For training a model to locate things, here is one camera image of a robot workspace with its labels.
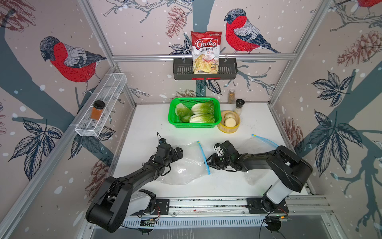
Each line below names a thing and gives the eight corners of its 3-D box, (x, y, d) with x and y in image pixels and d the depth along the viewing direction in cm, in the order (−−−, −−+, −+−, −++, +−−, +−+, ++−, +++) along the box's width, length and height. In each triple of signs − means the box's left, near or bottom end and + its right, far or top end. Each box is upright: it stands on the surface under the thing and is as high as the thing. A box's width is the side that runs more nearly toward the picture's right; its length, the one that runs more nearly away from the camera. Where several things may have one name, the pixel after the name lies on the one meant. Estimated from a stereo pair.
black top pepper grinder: (234, 115, 114) (237, 105, 105) (233, 108, 119) (236, 98, 110) (242, 115, 114) (246, 105, 105) (240, 108, 119) (244, 98, 110)
